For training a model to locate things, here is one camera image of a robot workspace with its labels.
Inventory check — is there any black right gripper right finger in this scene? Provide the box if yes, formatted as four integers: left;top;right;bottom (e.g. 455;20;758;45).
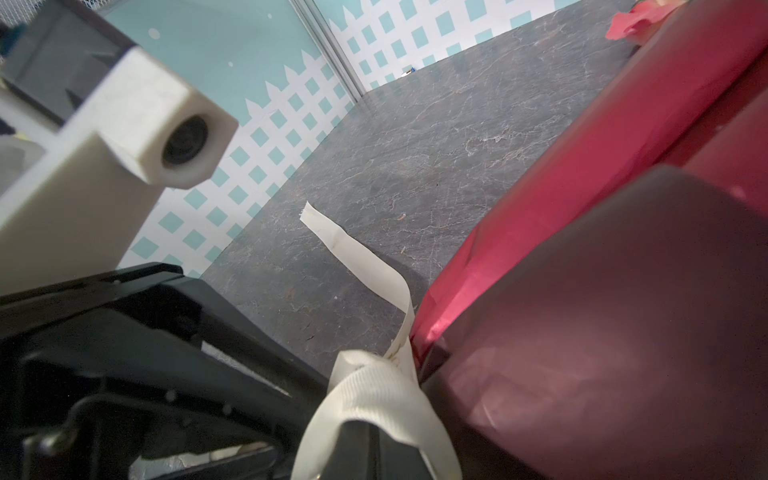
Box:
376;429;432;480

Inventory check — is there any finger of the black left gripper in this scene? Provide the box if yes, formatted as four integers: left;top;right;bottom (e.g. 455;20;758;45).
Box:
1;263;328;479

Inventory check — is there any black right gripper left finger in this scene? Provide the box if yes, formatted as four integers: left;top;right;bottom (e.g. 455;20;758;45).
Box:
326;421;375;480

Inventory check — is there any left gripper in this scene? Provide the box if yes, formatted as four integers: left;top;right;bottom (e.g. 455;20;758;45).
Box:
1;1;135;126

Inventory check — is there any cream ribbon strip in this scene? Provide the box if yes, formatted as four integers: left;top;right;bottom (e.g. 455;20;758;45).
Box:
291;205;462;479

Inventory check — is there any dark red wrapping paper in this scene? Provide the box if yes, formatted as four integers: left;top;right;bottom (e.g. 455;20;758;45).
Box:
411;1;767;479

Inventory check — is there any pink orange fake rose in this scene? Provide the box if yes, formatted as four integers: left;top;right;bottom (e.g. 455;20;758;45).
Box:
605;0;686;46

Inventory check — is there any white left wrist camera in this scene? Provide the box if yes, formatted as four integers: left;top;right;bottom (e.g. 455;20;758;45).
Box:
1;47;238;295

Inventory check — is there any aluminium corner frame post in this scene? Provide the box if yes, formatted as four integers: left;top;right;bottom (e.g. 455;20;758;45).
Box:
289;0;366;103

